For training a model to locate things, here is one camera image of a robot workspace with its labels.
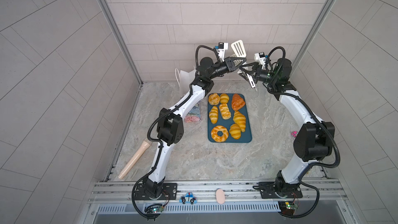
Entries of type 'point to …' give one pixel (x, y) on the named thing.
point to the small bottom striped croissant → (235, 130)
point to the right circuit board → (287, 208)
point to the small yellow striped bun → (224, 98)
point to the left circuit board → (155, 208)
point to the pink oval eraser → (220, 196)
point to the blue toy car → (188, 198)
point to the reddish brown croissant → (237, 101)
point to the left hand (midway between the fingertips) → (250, 60)
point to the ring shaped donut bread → (214, 134)
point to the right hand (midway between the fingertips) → (240, 73)
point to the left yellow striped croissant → (213, 114)
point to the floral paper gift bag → (184, 79)
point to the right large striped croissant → (240, 120)
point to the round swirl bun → (213, 99)
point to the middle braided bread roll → (225, 111)
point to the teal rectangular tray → (246, 136)
